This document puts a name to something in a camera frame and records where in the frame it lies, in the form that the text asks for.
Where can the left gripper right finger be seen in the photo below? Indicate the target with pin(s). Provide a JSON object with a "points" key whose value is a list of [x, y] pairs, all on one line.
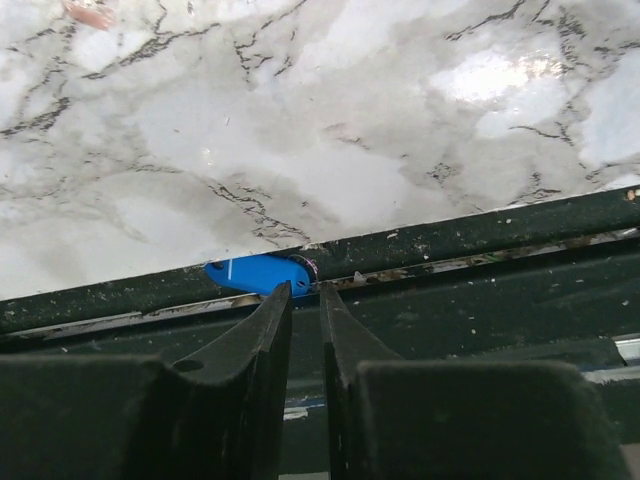
{"points": [[392, 418]]}

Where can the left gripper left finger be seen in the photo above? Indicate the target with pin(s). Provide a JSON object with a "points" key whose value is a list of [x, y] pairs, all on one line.
{"points": [[214, 414]]}

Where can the blue key tag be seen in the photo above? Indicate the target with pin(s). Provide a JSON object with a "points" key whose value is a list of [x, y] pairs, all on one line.
{"points": [[259, 274]]}

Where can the black mounting rail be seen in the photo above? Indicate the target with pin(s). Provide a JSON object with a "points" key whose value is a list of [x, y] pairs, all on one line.
{"points": [[558, 271]]}

